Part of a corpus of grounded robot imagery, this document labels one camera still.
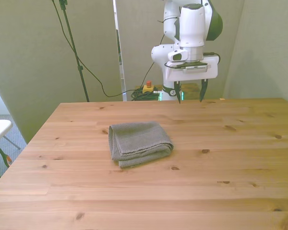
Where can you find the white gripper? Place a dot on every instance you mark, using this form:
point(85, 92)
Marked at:
point(194, 75)

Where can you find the grey terry towel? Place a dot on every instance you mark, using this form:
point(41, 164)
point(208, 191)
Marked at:
point(139, 141)

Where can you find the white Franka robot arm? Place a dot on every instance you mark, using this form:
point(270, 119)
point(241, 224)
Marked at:
point(191, 28)

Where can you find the yellow emergency stop box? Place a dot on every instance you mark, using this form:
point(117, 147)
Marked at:
point(148, 88)

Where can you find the black tripod stand pole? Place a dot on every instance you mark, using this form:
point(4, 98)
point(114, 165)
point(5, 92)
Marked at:
point(73, 45)

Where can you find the orange tipped black clamp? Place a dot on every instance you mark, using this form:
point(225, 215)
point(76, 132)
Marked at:
point(5, 157)

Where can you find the white partition frame post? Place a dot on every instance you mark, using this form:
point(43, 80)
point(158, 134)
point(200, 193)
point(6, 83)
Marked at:
point(122, 79)

